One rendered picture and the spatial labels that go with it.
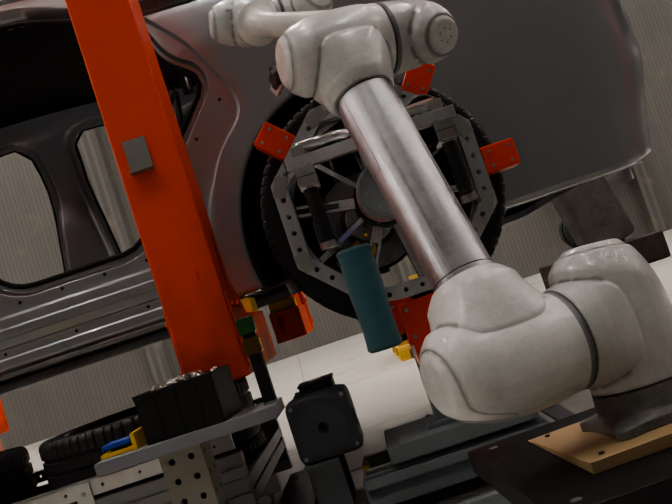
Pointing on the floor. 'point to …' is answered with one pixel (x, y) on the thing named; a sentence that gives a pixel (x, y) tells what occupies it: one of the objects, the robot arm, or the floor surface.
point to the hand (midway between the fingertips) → (277, 85)
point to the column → (193, 476)
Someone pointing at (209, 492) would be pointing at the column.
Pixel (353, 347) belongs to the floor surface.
